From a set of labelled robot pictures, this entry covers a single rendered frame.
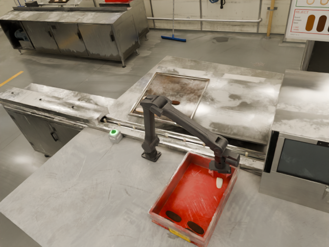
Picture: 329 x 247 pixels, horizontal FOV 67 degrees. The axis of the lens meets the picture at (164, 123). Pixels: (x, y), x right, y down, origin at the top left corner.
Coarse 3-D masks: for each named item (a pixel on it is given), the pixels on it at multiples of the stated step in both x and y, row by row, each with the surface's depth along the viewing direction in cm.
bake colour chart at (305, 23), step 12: (300, 0) 155; (312, 0) 151; (324, 0) 148; (300, 12) 159; (312, 12) 155; (324, 12) 152; (288, 24) 167; (300, 24) 163; (312, 24) 159; (324, 24) 156; (288, 36) 171; (300, 36) 167; (312, 36) 164; (324, 36) 160
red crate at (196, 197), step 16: (192, 176) 151; (208, 176) 150; (224, 176) 148; (176, 192) 145; (192, 192) 143; (208, 192) 142; (176, 208) 137; (192, 208) 136; (208, 208) 135; (160, 224) 131; (208, 224) 128
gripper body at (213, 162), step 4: (212, 160) 137; (212, 164) 135; (216, 164) 130; (220, 164) 129; (224, 164) 130; (228, 164) 134; (212, 168) 133; (216, 168) 133; (220, 168) 131; (224, 168) 132; (228, 168) 132
